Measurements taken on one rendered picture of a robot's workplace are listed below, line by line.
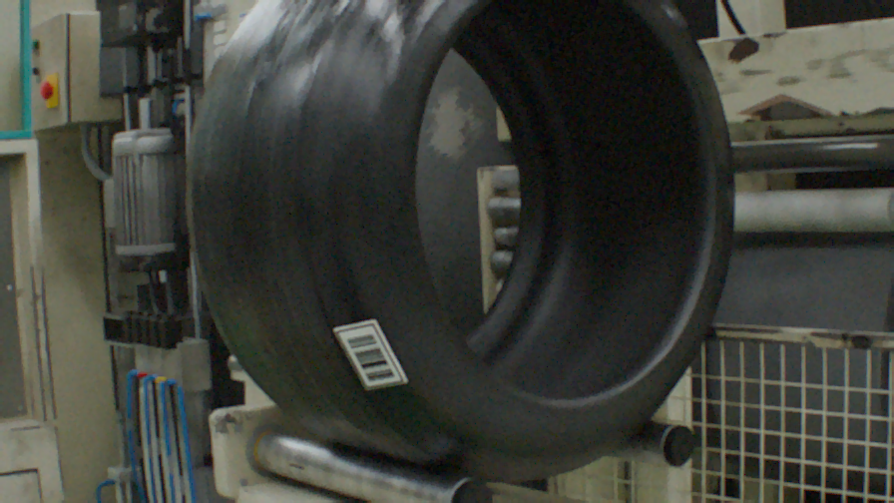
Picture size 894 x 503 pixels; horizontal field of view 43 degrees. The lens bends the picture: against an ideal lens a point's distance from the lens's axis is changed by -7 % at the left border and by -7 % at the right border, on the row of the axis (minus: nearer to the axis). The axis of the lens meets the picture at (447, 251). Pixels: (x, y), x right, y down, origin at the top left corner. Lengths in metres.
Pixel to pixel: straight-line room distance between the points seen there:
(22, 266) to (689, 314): 0.86
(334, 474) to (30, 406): 0.57
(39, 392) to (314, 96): 0.74
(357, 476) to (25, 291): 0.61
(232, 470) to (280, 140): 0.45
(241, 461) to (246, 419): 0.05
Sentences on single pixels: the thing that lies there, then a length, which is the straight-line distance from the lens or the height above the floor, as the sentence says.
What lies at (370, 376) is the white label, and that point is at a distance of 1.00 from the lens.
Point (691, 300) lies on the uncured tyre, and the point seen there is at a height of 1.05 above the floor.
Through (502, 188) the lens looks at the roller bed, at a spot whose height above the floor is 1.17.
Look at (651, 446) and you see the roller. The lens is 1.25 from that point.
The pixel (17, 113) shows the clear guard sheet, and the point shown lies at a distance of 1.59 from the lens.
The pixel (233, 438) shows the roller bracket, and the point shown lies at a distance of 1.31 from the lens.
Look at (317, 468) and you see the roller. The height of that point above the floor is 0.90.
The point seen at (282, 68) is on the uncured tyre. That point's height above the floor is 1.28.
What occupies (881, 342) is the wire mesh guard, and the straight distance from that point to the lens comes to 1.30.
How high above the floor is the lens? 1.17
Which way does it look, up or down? 3 degrees down
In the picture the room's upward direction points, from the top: 3 degrees counter-clockwise
